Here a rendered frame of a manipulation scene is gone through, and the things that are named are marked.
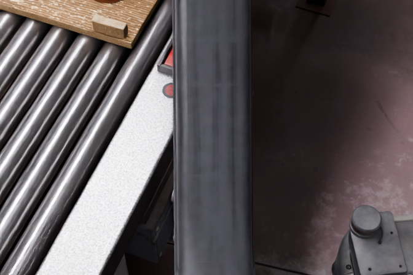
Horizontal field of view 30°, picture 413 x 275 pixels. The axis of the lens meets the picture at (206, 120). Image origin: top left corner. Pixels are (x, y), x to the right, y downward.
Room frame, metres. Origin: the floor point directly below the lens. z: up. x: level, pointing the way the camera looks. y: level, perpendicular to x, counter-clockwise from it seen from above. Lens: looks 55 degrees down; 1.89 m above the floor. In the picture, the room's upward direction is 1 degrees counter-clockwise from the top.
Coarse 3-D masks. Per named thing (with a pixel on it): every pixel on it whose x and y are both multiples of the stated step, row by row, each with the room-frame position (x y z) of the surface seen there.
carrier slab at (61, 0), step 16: (0, 0) 0.93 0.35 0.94; (16, 0) 0.93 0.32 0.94; (32, 0) 0.93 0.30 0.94; (48, 0) 0.93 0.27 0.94; (64, 0) 0.93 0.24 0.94; (80, 0) 0.93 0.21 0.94; (128, 0) 0.93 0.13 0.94; (144, 0) 0.93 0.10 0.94; (32, 16) 0.90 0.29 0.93; (48, 16) 0.89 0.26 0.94; (64, 16) 0.89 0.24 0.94; (80, 16) 0.89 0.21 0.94; (112, 16) 0.89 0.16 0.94; (128, 16) 0.89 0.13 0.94; (144, 16) 0.89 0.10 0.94; (80, 32) 0.87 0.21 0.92; (96, 32) 0.86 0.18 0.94; (128, 32) 0.86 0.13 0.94
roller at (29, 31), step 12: (24, 24) 0.89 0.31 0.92; (36, 24) 0.89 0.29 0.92; (48, 24) 0.90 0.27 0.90; (24, 36) 0.86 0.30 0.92; (36, 36) 0.87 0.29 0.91; (12, 48) 0.84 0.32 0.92; (24, 48) 0.84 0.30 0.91; (0, 60) 0.81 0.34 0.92; (12, 60) 0.81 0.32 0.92; (24, 60) 0.83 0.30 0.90; (0, 72) 0.79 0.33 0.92; (12, 72) 0.79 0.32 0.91; (0, 84) 0.77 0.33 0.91; (0, 96) 0.75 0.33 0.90
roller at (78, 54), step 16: (80, 48) 0.84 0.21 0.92; (96, 48) 0.85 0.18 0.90; (64, 64) 0.80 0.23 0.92; (80, 64) 0.81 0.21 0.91; (48, 80) 0.77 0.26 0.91; (64, 80) 0.77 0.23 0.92; (48, 96) 0.74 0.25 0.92; (64, 96) 0.75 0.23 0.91; (32, 112) 0.71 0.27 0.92; (48, 112) 0.71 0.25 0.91; (32, 128) 0.68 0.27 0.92; (48, 128) 0.69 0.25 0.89; (16, 144) 0.65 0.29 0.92; (32, 144) 0.65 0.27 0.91; (0, 160) 0.62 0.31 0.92; (16, 160) 0.62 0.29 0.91; (0, 176) 0.59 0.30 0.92; (16, 176) 0.60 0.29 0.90; (0, 192) 0.57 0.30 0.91
